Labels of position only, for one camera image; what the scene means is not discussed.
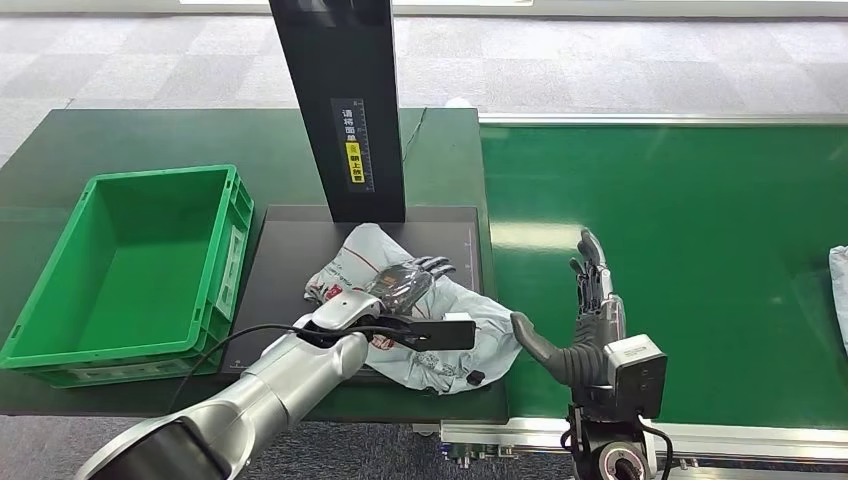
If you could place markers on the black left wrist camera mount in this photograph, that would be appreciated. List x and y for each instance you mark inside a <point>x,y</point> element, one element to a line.
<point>444,334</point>

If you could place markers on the pale grey plastic mailer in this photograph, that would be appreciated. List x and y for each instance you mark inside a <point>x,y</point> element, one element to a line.
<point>840,298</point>

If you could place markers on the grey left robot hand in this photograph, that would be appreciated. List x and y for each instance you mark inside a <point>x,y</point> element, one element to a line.
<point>404,285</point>

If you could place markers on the small black block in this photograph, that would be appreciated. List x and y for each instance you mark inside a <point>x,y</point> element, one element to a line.
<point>475,378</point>

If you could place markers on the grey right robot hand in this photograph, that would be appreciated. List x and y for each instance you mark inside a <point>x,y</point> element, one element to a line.
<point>586,358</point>

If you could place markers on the green conveyor belt, silver frame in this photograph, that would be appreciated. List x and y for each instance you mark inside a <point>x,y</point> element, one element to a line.
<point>696,232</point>

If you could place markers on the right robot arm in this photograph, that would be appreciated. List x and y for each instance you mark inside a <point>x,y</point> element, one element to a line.
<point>613,457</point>

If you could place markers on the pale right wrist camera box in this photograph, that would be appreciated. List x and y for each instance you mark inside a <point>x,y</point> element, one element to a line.
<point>636,374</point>

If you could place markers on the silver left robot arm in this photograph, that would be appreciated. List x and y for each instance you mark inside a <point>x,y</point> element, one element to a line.
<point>285,384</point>

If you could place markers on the green plastic crate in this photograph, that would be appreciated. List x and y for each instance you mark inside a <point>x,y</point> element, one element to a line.
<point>132,265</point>

